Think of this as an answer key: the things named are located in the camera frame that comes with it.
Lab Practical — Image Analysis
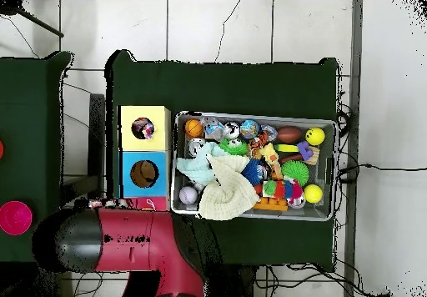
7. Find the mint green cloth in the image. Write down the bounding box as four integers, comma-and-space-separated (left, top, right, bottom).
176, 142, 231, 186

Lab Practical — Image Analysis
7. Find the cream yellow cloth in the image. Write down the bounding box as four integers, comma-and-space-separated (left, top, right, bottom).
198, 153, 261, 221

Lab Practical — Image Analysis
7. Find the colourful polka dot cloth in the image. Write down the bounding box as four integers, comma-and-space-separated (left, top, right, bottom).
133, 118, 156, 140

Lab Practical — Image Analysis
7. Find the multicolour fuzzy caterpillar toy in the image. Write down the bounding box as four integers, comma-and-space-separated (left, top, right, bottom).
262, 179, 305, 203

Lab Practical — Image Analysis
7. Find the wooden box with three holes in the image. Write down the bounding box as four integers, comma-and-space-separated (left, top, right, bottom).
118, 105, 173, 211

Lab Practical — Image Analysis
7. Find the clear mesh bin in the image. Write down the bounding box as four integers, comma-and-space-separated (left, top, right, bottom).
172, 112, 337, 222

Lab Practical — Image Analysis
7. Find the green fuzzy toy with eyes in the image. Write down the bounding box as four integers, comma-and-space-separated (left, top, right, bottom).
219, 138, 250, 157

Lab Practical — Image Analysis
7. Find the small orange basketball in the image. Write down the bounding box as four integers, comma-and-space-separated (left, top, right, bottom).
184, 118, 204, 138

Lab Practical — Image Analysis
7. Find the globe print ball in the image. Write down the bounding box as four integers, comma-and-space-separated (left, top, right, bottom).
240, 119, 260, 138

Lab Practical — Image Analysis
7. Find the brown toy football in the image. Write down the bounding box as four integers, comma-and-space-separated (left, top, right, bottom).
277, 126, 304, 144

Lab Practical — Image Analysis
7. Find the green spiky ball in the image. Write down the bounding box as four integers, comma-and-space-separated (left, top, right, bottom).
280, 159, 311, 186

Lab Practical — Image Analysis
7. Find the yellow smiley ball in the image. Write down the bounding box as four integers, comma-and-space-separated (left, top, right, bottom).
304, 126, 327, 147

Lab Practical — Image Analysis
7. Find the plain yellow ball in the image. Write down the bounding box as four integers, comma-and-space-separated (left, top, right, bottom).
303, 184, 324, 204

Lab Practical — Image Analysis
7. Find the side table with green cloth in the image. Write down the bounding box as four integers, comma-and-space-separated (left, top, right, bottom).
0, 51, 74, 266

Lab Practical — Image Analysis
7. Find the pink disc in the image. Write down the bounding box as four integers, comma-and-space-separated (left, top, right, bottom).
0, 200, 34, 237

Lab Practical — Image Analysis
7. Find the black tripod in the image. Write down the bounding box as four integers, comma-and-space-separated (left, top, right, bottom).
0, 0, 66, 39

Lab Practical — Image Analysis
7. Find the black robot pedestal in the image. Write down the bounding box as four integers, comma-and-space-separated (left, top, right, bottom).
203, 263, 268, 297

